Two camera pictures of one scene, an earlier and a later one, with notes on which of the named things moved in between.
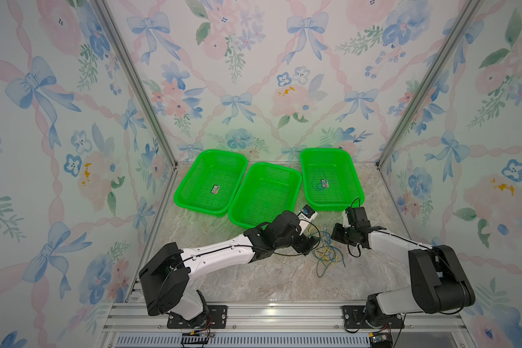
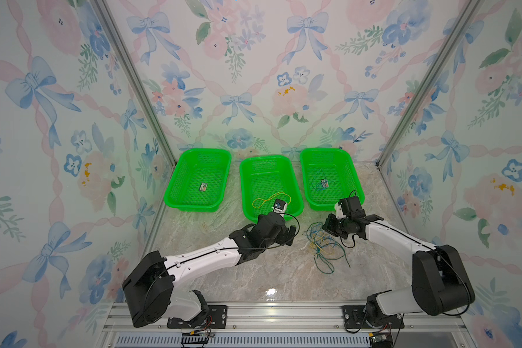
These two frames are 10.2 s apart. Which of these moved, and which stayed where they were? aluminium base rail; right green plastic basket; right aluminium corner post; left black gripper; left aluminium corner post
Moved: left black gripper
Stayed: right aluminium corner post; left aluminium corner post; aluminium base rail; right green plastic basket
